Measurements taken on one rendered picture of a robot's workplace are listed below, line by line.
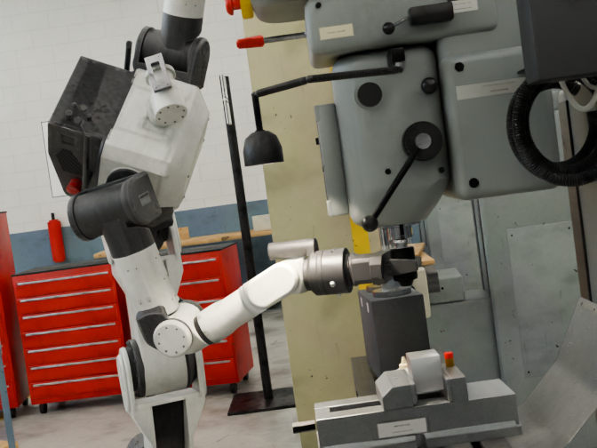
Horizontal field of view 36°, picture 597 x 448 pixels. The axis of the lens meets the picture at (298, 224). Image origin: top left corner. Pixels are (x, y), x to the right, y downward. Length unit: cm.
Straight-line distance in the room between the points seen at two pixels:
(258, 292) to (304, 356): 177
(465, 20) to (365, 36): 18
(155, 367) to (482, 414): 90
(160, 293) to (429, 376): 57
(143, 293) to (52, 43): 949
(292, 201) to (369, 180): 183
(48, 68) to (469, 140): 978
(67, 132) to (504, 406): 100
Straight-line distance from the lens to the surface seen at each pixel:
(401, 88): 167
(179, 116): 187
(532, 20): 144
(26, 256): 1129
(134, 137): 192
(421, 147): 163
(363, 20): 166
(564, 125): 194
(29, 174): 1125
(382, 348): 209
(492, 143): 166
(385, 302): 208
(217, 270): 627
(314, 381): 356
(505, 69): 168
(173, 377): 226
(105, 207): 183
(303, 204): 347
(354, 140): 167
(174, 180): 192
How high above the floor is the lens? 143
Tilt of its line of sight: 3 degrees down
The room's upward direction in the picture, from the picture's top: 8 degrees counter-clockwise
